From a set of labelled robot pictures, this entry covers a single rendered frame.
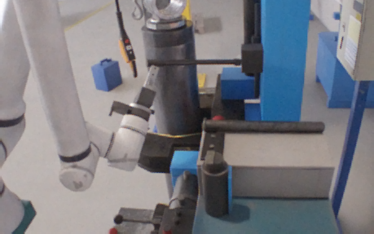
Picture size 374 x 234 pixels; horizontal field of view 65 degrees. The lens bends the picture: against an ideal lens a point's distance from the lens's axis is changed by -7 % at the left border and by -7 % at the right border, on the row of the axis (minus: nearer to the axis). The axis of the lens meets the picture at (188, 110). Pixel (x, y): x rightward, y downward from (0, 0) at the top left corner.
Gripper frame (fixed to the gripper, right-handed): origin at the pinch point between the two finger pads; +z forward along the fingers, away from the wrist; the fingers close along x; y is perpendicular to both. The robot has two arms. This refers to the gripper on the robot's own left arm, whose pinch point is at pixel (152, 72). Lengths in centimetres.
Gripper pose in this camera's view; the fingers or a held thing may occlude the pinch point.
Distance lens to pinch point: 107.6
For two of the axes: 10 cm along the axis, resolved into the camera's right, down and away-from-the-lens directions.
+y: 9.1, 3.5, 2.3
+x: 3.2, -2.3, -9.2
